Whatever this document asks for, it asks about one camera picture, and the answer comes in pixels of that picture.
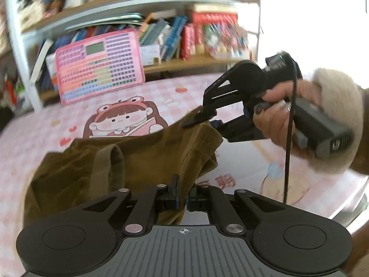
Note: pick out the pink checkered table mat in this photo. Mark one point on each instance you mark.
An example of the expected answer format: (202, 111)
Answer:
(28, 138)

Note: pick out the brown corduroy pants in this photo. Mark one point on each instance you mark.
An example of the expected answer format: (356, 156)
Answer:
(92, 168)

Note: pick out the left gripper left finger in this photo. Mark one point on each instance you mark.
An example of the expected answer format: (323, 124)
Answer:
(149, 205)

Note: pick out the red thick dictionary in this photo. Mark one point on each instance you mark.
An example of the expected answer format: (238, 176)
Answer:
(214, 18)

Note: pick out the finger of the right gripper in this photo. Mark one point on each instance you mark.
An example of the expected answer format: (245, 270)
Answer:
(240, 129)
(222, 92)

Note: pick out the pink learning tablet toy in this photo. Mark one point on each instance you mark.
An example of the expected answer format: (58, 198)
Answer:
(98, 65)

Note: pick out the person right hand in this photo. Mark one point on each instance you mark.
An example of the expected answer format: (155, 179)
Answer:
(273, 122)

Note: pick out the white leaning book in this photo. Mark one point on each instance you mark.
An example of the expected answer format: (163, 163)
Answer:
(43, 52)

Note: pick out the beige fleece sleeve forearm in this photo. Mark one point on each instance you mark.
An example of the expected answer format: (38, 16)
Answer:
(347, 103)

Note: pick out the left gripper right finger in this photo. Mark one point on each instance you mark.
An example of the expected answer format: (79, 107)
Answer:
(215, 203)

